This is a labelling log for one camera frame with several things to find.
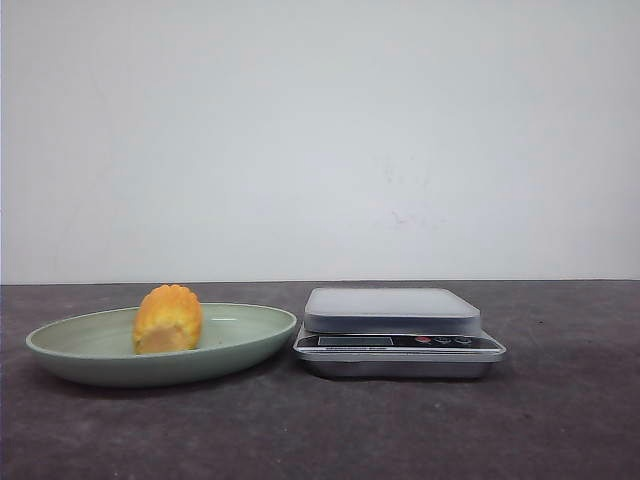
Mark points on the silver digital kitchen scale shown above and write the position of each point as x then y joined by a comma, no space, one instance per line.
413,332

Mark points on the yellow corn cob piece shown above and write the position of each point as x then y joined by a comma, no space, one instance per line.
169,319

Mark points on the green shallow plate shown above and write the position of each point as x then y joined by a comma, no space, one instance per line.
96,348

